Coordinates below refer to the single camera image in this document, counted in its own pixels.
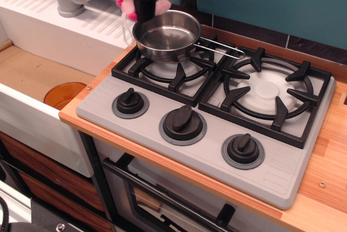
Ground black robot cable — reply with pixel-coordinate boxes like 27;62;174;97
0;196;11;232

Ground pink stuffed pig toy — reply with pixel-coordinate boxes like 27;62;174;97
115;0;171;46

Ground black oven door handle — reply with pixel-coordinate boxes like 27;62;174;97
102;153;235;231

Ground black middle stove knob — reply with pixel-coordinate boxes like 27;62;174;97
159;105;207;146

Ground wooden drawer fronts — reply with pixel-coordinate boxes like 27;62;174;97
1;133;115;231

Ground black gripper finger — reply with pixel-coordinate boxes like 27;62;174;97
132;0;163;24

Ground toy oven door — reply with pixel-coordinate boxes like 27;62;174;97
94;137;299;232

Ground black burner grate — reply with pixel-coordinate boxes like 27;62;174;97
198;47;336;149
111;34;236;107

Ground black left stove knob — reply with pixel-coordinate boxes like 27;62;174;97
112;88;150;119

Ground orange plastic bowl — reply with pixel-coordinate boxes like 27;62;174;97
43;82;86;110

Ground black right stove knob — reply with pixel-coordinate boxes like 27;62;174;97
221;133;265;170

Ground grey toy stove top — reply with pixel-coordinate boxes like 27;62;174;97
75;35;337;210

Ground black right burner grate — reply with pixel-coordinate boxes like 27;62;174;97
198;47;336;149

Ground stainless steel pan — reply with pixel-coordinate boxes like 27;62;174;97
132;10;246;63

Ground black left burner grate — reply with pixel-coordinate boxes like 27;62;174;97
111;34;236;107

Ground black stove knob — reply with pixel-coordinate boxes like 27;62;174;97
112;88;150;119
221;133;265;170
159;105;207;146

